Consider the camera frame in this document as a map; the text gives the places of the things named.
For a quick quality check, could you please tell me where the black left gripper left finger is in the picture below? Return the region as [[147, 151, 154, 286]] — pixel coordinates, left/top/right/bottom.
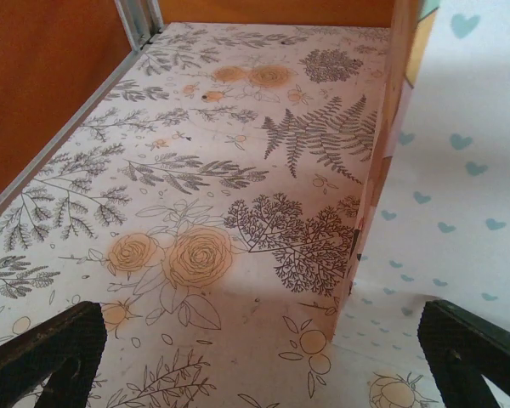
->
[[0, 300, 109, 408]]

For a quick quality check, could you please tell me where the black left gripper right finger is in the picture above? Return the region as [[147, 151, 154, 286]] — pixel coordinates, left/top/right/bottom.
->
[[417, 298, 510, 408]]

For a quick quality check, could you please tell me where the paper bag with animal print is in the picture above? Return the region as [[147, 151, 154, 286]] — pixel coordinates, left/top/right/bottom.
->
[[331, 0, 510, 408]]

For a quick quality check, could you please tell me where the floral patterned table cover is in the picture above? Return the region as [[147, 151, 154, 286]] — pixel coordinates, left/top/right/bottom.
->
[[0, 20, 447, 408]]

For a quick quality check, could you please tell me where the aluminium frame post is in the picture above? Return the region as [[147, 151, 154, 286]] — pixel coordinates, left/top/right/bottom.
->
[[113, 0, 165, 52]]

